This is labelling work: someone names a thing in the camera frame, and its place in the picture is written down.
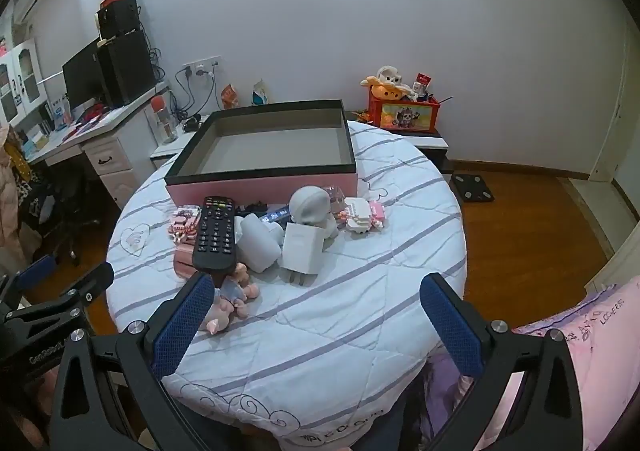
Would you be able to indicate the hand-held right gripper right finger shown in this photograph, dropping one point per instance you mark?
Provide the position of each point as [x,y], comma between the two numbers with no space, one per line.
[450,326]

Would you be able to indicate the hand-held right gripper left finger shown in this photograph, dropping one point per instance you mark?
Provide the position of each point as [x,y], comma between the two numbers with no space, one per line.
[182,326]

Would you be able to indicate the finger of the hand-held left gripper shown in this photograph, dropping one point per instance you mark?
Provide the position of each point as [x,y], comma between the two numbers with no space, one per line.
[95,281]
[37,270]

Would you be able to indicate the pink pig figurine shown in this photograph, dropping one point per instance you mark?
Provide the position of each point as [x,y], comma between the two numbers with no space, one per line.
[232,298]

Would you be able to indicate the rose gold case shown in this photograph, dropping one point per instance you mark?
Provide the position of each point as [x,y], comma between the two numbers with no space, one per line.
[184,263]

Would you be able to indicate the black remote control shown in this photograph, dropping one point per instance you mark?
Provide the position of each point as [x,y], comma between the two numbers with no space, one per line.
[215,236]

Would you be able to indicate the white pink block toy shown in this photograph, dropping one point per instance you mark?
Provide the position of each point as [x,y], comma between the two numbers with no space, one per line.
[360,216]

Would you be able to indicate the white figurine with grey head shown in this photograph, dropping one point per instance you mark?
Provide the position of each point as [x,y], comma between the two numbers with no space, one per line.
[310,203]

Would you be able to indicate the pink box with black rim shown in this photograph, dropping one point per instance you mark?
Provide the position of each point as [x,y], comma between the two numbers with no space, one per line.
[270,146]

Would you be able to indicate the pink padded coat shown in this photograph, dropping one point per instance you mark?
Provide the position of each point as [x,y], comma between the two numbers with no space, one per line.
[12,211]

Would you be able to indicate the black office chair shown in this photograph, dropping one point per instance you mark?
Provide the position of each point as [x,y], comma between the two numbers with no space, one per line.
[75,211]

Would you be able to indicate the round table with quilt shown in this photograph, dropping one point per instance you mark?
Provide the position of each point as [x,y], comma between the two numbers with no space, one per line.
[350,291]

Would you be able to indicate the white desk with drawers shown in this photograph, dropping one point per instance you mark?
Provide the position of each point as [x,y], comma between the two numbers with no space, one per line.
[110,156]

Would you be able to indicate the black bathroom scale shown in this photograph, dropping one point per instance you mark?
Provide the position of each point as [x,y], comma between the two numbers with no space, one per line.
[471,187]

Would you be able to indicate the white charger with prongs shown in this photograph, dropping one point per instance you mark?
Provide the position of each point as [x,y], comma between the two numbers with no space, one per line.
[302,251]

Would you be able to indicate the blue tube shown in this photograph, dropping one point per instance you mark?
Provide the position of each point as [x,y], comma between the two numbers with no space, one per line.
[277,216]

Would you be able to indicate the white bedside table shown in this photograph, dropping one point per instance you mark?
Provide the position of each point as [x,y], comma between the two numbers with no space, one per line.
[170,151]

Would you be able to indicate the pink printed blanket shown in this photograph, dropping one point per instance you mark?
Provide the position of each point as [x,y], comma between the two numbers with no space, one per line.
[600,356]

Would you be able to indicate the water bottle with orange cap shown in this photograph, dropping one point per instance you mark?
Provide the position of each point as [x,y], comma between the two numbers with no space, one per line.
[165,123]

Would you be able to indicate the clear plastic box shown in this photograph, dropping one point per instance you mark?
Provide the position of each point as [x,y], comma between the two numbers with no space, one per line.
[336,193]

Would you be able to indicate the black white low cabinet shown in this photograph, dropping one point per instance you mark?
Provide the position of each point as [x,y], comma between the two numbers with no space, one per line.
[425,143]

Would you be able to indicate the small black device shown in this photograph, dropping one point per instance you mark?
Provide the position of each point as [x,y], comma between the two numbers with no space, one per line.
[192,122]

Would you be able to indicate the white glass door cabinet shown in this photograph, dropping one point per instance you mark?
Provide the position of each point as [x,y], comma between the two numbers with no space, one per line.
[22,81]

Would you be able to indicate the black computer monitor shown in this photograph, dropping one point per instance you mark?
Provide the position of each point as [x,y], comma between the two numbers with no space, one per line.
[82,76]

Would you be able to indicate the red toy storage box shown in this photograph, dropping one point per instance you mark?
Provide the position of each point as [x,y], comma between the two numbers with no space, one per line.
[405,116]

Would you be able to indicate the orange toy pieces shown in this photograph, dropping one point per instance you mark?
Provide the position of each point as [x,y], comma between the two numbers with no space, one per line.
[361,117]

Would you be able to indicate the orange snack bag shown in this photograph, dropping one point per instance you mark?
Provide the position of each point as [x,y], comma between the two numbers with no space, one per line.
[230,97]

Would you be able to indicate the yellow plush toy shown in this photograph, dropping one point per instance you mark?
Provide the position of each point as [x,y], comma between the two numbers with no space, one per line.
[385,91]

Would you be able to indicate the small red card box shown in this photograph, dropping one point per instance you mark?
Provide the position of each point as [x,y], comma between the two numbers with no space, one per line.
[422,82]

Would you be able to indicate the blue white snack bag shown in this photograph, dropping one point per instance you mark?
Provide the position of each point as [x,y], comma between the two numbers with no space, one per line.
[260,93]

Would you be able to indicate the white door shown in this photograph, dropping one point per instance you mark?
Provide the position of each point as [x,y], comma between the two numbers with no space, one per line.
[612,131]

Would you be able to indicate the white wall socket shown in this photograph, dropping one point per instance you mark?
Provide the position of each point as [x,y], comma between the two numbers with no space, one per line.
[200,67]

